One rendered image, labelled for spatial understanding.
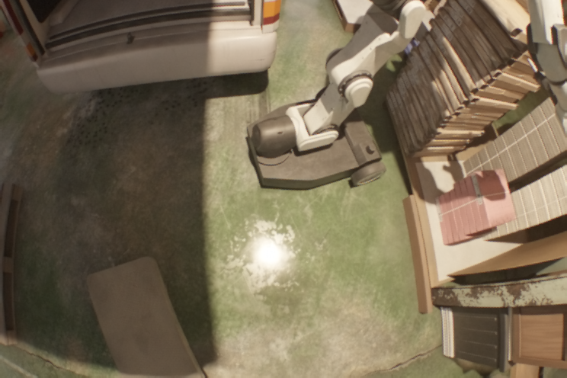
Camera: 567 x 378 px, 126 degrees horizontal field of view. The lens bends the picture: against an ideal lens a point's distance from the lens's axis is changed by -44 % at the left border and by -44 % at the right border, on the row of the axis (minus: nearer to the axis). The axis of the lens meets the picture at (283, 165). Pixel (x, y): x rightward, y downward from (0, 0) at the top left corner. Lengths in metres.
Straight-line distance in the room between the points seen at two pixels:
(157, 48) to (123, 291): 1.11
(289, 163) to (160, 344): 1.03
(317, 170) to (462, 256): 1.03
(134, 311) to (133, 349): 0.18
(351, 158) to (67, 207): 1.69
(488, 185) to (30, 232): 2.66
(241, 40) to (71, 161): 1.33
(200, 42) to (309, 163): 0.78
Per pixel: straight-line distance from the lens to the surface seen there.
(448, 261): 1.60
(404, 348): 1.60
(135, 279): 1.22
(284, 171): 1.22
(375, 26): 0.89
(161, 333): 1.21
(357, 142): 1.36
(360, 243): 1.41
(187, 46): 1.25
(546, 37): 0.68
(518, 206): 1.63
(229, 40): 1.23
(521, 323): 1.34
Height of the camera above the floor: 1.29
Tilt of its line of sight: 66 degrees down
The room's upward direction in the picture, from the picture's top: 14 degrees clockwise
